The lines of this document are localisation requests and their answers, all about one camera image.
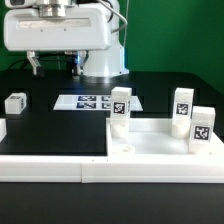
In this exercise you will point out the white front fence bar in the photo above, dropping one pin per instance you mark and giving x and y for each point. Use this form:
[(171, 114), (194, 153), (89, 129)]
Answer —
[(163, 169)]

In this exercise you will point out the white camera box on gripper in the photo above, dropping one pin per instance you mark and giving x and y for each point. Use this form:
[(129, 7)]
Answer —
[(12, 4)]

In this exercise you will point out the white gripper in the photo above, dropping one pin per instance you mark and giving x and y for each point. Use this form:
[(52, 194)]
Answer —
[(81, 29)]

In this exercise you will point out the white sheet with markers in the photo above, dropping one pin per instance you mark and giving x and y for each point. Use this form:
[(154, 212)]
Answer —
[(83, 102)]

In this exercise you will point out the white fence bar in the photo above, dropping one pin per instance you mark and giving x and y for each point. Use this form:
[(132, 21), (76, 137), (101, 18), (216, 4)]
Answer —
[(3, 129), (163, 169)]

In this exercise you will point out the white left fence bar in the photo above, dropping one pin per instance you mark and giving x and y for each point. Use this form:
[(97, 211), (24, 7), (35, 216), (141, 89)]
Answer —
[(3, 129)]

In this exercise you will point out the white square tabletop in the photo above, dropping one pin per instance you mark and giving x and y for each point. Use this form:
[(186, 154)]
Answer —
[(152, 136)]

